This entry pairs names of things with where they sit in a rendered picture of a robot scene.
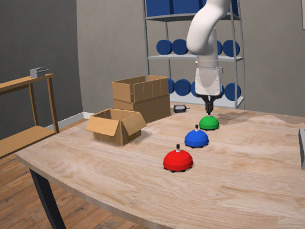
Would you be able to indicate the blue bell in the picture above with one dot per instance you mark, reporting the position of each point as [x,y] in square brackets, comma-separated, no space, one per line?
[196,138]

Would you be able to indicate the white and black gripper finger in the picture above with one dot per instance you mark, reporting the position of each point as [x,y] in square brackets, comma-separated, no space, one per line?
[206,100]
[211,102]

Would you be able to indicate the green dome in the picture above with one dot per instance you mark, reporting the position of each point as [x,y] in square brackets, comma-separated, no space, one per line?
[208,123]

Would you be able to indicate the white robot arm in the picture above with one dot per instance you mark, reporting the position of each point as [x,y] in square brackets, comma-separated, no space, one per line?
[201,39]

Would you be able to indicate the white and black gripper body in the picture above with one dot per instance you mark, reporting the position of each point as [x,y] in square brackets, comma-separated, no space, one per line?
[208,81]

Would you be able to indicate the red dome bell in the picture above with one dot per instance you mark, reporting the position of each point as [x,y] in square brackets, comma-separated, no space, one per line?
[178,160]

